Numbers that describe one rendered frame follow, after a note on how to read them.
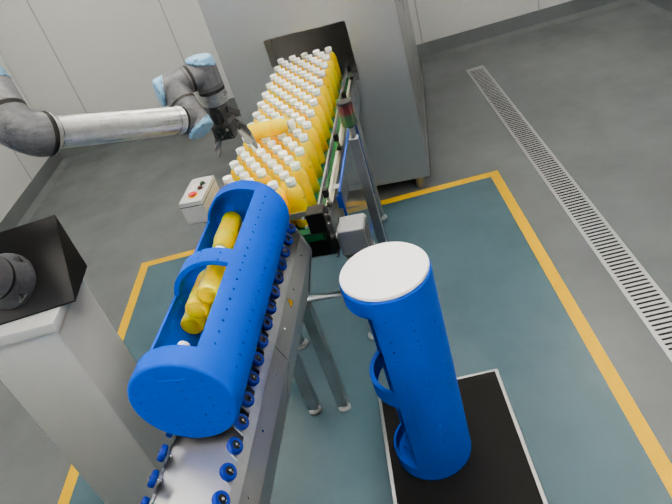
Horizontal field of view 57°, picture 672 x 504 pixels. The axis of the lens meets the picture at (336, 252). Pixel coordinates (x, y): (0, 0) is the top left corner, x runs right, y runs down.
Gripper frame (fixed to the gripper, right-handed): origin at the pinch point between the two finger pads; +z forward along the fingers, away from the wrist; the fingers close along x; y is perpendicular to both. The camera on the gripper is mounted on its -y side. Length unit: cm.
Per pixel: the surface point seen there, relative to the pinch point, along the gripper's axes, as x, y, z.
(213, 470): 4, 108, 35
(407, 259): 56, 47, 24
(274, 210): 13.1, 22.7, 13.3
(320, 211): 23.2, 4.3, 28.2
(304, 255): 13.5, 10.8, 42.3
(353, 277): 40, 52, 24
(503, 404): 78, 34, 113
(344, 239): 27, -1, 46
